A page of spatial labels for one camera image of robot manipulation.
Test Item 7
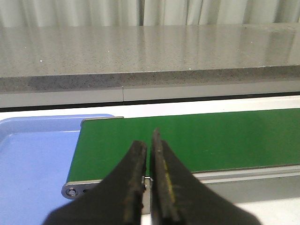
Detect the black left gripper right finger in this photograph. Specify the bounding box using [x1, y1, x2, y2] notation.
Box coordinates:
[150, 129, 260, 225]

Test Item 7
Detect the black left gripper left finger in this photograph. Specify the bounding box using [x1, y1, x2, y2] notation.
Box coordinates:
[44, 141, 147, 225]

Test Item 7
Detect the green conveyor belt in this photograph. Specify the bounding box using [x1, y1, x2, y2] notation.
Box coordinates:
[66, 108, 300, 183]

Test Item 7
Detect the blue tray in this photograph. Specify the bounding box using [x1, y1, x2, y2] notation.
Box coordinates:
[0, 113, 117, 225]

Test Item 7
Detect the grey stone counter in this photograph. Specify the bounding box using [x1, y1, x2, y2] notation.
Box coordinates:
[0, 22, 300, 108]

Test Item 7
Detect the white curtain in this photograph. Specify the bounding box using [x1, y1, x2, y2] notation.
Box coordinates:
[0, 0, 300, 27]

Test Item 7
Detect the aluminium conveyor frame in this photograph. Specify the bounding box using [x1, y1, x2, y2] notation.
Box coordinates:
[61, 115, 300, 214]

